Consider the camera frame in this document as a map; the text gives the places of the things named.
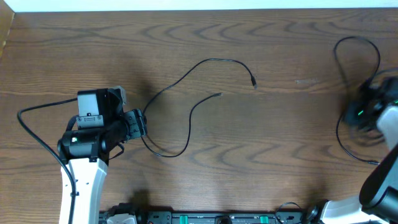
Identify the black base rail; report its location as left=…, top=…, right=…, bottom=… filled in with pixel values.
left=98, top=202, right=319, bottom=224

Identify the black usb cable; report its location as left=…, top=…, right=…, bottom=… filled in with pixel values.
left=140, top=58, right=258, bottom=158

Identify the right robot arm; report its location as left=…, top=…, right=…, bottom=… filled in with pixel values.
left=302, top=77, right=397, bottom=223

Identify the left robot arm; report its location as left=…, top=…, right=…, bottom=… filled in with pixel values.
left=57, top=86, right=147, bottom=223

